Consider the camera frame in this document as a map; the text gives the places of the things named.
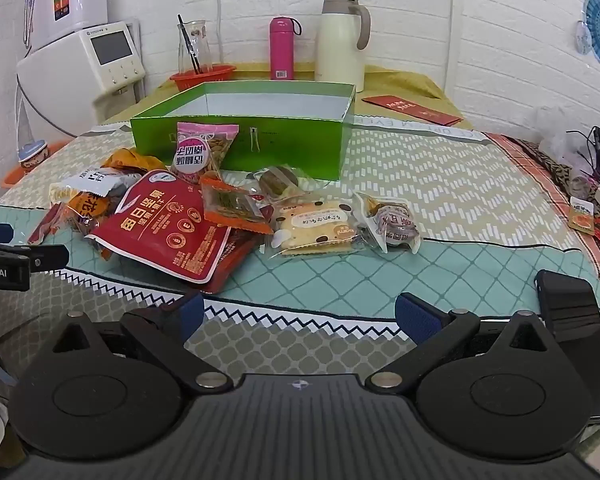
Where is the clear green cake packet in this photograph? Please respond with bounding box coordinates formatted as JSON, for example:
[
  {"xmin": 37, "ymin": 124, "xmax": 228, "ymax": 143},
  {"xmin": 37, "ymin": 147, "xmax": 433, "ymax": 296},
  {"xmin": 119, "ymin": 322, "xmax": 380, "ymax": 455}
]
[{"xmin": 245, "ymin": 165, "xmax": 322, "ymax": 202}]

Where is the orange printed peanut packet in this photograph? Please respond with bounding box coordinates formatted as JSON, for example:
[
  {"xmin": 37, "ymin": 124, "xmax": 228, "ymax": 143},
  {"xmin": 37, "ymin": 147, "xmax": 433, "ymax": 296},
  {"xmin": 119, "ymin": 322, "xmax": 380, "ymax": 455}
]
[{"xmin": 55, "ymin": 189, "xmax": 113, "ymax": 238}]

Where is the white silver snack packet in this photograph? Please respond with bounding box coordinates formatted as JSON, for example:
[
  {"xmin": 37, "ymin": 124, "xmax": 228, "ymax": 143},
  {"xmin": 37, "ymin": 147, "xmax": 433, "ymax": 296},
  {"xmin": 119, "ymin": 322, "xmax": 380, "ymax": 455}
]
[{"xmin": 50, "ymin": 167, "xmax": 143, "ymax": 202}]

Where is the white wall cord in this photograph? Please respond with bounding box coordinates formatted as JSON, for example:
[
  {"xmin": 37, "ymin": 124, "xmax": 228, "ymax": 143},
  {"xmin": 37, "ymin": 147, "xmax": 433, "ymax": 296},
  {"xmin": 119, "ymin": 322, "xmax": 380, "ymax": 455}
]
[
  {"xmin": 214, "ymin": 0, "xmax": 227, "ymax": 63},
  {"xmin": 441, "ymin": 0, "xmax": 457, "ymax": 96}
]

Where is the red envelope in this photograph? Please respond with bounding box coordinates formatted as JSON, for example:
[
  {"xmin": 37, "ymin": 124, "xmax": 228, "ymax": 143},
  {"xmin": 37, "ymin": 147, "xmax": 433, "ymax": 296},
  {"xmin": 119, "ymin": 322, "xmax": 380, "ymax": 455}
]
[{"xmin": 362, "ymin": 95, "xmax": 464, "ymax": 127}]

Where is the large red snack pouch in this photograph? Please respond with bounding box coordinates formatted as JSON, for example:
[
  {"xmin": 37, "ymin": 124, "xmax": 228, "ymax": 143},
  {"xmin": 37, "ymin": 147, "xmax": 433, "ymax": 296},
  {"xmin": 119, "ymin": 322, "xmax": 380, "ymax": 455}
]
[{"xmin": 85, "ymin": 169, "xmax": 231, "ymax": 286}]

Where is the white water dispenser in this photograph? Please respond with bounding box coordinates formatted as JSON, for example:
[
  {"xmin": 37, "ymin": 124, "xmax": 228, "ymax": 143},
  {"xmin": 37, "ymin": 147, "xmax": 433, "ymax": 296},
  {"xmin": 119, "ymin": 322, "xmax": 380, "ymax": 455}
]
[{"xmin": 15, "ymin": 20, "xmax": 148, "ymax": 138}]

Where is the orange snack packet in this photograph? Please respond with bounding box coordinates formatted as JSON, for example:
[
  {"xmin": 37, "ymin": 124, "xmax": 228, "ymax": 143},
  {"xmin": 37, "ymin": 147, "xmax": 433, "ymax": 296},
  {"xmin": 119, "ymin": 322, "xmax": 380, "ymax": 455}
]
[{"xmin": 102, "ymin": 147, "xmax": 168, "ymax": 175}]

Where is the black smartphone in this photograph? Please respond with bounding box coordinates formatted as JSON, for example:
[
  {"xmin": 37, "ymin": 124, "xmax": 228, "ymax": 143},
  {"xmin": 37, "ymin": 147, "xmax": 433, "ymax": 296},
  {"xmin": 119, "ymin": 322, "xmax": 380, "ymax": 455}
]
[{"xmin": 535, "ymin": 269, "xmax": 600, "ymax": 421}]

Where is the orange plastic basin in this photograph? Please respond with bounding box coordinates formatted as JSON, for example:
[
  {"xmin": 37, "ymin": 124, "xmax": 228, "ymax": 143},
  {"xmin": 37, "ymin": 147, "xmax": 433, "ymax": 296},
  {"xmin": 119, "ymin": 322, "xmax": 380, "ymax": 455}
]
[{"xmin": 2, "ymin": 140, "xmax": 76, "ymax": 189}]

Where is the dark red snack pouch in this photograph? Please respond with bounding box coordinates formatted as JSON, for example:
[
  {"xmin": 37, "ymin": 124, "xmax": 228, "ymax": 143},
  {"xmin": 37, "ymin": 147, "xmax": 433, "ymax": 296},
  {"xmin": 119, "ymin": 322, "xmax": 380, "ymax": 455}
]
[{"xmin": 200, "ymin": 230, "xmax": 267, "ymax": 295}]

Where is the pink seed snack packet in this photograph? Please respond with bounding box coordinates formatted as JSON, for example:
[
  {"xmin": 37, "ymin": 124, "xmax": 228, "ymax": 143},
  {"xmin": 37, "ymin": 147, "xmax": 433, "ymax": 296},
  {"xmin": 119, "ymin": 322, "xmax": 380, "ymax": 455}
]
[{"xmin": 171, "ymin": 122, "xmax": 241, "ymax": 186}]

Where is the green cardboard box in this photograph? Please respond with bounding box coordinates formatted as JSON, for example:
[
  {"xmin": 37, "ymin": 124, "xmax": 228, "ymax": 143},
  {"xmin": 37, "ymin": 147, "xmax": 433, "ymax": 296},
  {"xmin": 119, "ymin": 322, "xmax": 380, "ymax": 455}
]
[{"xmin": 130, "ymin": 81, "xmax": 357, "ymax": 182}]

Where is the small orange sachet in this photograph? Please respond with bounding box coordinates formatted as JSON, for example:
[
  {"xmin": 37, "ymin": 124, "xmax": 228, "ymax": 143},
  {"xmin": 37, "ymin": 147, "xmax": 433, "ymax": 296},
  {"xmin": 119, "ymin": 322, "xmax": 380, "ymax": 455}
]
[{"xmin": 569, "ymin": 196, "xmax": 597, "ymax": 234}]

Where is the pink thermos bottle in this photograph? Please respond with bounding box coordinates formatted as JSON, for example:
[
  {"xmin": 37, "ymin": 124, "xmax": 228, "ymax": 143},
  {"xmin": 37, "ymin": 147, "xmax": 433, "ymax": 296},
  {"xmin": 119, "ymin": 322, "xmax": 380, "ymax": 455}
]
[{"xmin": 270, "ymin": 16, "xmax": 301, "ymax": 81}]

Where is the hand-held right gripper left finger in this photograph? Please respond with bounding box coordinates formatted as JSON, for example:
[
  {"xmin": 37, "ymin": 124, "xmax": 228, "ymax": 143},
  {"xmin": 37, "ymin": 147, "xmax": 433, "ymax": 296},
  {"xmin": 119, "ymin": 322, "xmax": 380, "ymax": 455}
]
[{"xmin": 52, "ymin": 290, "xmax": 234, "ymax": 395}]

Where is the black chopstick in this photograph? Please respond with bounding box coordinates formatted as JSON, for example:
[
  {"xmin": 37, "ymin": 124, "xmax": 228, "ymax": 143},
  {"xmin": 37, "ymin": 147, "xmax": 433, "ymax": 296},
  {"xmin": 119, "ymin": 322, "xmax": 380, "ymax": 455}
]
[
  {"xmin": 180, "ymin": 15, "xmax": 202, "ymax": 75},
  {"xmin": 177, "ymin": 14, "xmax": 198, "ymax": 76}
]

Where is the blue lid cup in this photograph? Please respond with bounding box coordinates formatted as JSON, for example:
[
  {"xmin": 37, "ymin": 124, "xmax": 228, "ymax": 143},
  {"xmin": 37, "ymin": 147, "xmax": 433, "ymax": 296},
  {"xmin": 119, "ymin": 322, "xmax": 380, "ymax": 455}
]
[{"xmin": 19, "ymin": 141, "xmax": 51, "ymax": 175}]

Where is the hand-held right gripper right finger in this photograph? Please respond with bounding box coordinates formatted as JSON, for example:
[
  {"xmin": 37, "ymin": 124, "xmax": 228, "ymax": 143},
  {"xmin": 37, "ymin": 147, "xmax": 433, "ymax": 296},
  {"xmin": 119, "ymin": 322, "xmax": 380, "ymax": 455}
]
[{"xmin": 366, "ymin": 291, "xmax": 551, "ymax": 395}]

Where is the red plastic basket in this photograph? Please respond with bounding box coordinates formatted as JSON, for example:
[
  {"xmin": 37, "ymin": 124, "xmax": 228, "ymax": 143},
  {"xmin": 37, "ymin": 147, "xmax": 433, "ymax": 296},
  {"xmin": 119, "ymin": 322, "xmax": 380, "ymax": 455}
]
[{"xmin": 169, "ymin": 64, "xmax": 237, "ymax": 93}]

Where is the spotted bread packet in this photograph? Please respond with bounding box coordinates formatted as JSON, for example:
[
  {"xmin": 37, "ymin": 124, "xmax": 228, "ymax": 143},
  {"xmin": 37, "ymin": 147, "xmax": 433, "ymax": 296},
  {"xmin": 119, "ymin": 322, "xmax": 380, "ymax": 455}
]
[{"xmin": 267, "ymin": 199, "xmax": 362, "ymax": 259}]

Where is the cream thermal jug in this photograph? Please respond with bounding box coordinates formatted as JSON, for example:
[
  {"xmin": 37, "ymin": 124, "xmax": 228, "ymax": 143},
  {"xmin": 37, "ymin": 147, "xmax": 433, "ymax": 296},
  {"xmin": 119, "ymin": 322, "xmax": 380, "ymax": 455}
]
[{"xmin": 314, "ymin": 0, "xmax": 372, "ymax": 93}]

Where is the glass pitcher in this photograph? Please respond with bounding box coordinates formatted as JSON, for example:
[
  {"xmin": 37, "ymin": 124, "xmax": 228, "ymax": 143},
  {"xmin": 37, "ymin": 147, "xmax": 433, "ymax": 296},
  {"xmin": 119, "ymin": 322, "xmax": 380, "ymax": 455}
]
[{"xmin": 178, "ymin": 20, "xmax": 213, "ymax": 76}]

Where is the clear orange-edged snack packet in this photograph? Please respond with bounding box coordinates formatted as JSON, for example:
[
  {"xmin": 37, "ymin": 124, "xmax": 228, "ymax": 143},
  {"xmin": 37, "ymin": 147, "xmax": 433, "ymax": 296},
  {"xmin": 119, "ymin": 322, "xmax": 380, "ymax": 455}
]
[{"xmin": 200, "ymin": 175, "xmax": 274, "ymax": 235}]

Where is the clear plastic bag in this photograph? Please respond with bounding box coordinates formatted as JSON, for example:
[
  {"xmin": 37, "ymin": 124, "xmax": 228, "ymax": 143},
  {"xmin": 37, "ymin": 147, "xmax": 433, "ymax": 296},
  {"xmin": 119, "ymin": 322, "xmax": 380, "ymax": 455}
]
[{"xmin": 540, "ymin": 132, "xmax": 592, "ymax": 172}]

